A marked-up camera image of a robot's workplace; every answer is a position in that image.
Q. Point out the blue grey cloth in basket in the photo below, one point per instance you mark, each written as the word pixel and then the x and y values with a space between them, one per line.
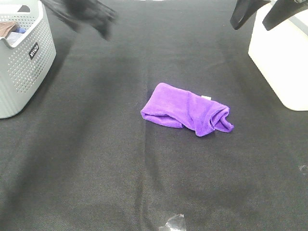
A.
pixel 15 35

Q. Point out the white plastic bin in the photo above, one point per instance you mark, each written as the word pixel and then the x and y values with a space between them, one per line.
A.
pixel 281 55

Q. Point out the grey perforated laundry basket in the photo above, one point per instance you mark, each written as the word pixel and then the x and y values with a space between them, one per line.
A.
pixel 24 63

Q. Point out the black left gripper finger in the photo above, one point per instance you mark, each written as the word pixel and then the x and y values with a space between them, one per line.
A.
pixel 93 13
pixel 62 12

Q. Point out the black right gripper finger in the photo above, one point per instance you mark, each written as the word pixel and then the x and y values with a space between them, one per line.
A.
pixel 283 10
pixel 243 10

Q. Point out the brown cloth in basket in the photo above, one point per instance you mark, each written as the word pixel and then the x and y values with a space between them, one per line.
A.
pixel 7 27

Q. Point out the clear tape piece bottom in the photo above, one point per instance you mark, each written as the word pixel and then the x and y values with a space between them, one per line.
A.
pixel 175 223

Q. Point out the purple microfiber towel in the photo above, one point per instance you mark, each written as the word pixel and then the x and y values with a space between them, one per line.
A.
pixel 176 108

